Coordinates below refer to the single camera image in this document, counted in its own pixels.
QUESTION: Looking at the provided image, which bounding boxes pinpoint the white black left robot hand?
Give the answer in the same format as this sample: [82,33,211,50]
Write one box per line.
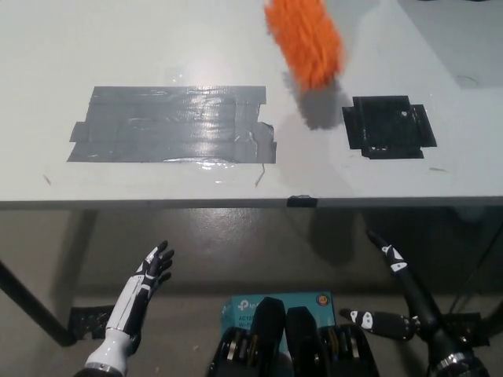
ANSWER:
[86,240,175,371]

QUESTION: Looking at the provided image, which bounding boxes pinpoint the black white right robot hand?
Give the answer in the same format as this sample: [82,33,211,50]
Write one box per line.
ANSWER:
[339,230,465,364]

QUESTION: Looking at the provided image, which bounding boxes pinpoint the orange fluffy duster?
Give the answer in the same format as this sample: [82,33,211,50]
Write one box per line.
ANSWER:
[263,0,347,94]

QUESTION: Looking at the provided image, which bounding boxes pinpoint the black metal table leg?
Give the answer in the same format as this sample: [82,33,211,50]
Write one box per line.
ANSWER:
[0,258,78,347]

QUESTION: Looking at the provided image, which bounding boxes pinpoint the teal router cardboard box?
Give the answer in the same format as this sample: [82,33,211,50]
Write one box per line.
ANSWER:
[218,291,337,354]

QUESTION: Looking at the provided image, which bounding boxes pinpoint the black tape square patch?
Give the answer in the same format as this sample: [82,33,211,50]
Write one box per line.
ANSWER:
[340,95,439,160]

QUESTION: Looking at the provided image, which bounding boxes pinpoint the thin black cable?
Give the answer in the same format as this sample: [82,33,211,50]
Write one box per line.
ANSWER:
[450,251,486,313]

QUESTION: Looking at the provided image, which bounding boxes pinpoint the grey duct tape patch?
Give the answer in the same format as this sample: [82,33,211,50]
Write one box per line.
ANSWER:
[66,85,278,166]

